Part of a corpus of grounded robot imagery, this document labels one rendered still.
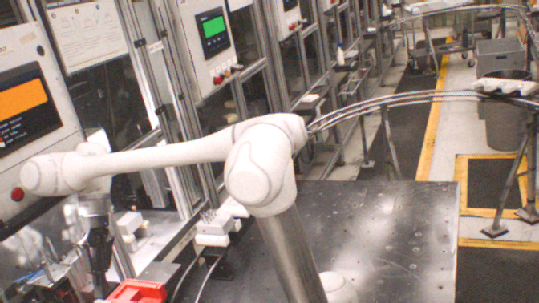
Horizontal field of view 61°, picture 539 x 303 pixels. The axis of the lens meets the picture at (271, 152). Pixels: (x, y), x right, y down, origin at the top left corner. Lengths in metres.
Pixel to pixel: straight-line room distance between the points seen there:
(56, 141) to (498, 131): 3.57
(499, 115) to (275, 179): 3.42
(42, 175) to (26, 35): 0.43
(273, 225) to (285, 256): 0.09
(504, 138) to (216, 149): 3.40
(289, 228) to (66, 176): 0.57
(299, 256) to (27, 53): 0.92
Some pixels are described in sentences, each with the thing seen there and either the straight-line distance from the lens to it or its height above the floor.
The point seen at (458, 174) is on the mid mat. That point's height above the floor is 0.01.
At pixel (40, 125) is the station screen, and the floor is 1.57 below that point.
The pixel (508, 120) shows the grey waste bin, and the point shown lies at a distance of 4.26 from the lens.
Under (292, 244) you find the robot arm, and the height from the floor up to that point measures 1.25.
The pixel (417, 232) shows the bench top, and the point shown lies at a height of 0.68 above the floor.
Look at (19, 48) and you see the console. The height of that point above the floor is 1.77.
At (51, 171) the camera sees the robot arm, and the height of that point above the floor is 1.49.
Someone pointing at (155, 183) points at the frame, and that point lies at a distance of 2.12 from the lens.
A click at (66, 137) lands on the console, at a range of 1.52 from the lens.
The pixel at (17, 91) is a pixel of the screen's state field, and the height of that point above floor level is 1.67.
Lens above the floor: 1.87
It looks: 22 degrees down
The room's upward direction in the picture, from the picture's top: 12 degrees counter-clockwise
